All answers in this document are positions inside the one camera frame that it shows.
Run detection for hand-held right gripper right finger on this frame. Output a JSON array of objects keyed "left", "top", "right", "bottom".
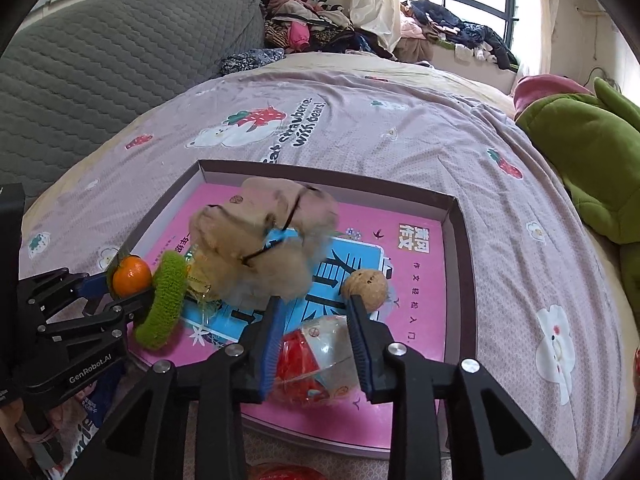
[{"left": 347, "top": 294, "right": 576, "bottom": 480}]

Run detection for tangerine with green leaf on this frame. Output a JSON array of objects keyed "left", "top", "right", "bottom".
[{"left": 111, "top": 255, "right": 152, "bottom": 297}]

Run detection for yellow snack packet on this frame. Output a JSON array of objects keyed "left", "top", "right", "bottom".
[{"left": 182, "top": 245, "right": 226, "bottom": 311}]

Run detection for green quilt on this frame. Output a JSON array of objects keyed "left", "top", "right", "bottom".
[{"left": 515, "top": 77, "right": 640, "bottom": 311}]

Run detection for dark floral cloth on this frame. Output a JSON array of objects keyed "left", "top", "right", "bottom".
[{"left": 220, "top": 47, "right": 286, "bottom": 77}]

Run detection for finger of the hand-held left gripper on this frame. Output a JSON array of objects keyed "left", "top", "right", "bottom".
[
  {"left": 17, "top": 267, "right": 115, "bottom": 319},
  {"left": 37, "top": 286, "right": 157, "bottom": 345}
]

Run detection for person's left hand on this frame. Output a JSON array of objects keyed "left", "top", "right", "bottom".
[{"left": 0, "top": 401, "right": 51, "bottom": 476}]

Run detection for green fuzzy ring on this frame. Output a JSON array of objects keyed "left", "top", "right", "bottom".
[{"left": 134, "top": 251, "right": 188, "bottom": 352}]

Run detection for cream curtain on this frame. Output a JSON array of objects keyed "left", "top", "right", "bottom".
[{"left": 350, "top": 0, "right": 403, "bottom": 51}]

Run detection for blue snack packet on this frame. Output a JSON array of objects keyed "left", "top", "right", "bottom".
[{"left": 65, "top": 375, "right": 118, "bottom": 466}]

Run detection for pile of clothes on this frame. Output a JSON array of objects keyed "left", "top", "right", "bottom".
[{"left": 260, "top": 0, "right": 401, "bottom": 61}]

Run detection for grey quilted headboard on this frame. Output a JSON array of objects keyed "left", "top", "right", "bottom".
[{"left": 0, "top": 0, "right": 266, "bottom": 211}]

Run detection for pink pillow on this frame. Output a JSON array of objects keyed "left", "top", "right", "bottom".
[{"left": 513, "top": 74, "right": 593, "bottom": 121}]

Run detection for pink printed blanket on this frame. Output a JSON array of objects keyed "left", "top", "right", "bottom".
[{"left": 20, "top": 67, "right": 631, "bottom": 480}]

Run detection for wrapped blue white toy ball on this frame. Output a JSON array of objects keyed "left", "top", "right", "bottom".
[{"left": 248, "top": 464, "right": 328, "bottom": 480}]

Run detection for beige mesh pouf black string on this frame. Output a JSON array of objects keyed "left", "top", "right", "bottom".
[{"left": 187, "top": 176, "right": 340, "bottom": 311}]

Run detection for clothes on windowsill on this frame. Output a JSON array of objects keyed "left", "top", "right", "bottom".
[{"left": 400, "top": 0, "right": 518, "bottom": 68}]

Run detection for dark cardboard box pink bottom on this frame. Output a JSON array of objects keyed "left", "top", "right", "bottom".
[{"left": 120, "top": 159, "right": 478, "bottom": 461}]

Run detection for red white toy ball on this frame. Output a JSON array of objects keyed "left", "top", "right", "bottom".
[{"left": 272, "top": 315, "right": 363, "bottom": 403}]

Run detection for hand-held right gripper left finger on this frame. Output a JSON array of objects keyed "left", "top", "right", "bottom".
[{"left": 62, "top": 295, "right": 283, "bottom": 480}]

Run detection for brown round ball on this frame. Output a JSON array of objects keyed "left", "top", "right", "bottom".
[{"left": 347, "top": 269, "right": 389, "bottom": 311}]

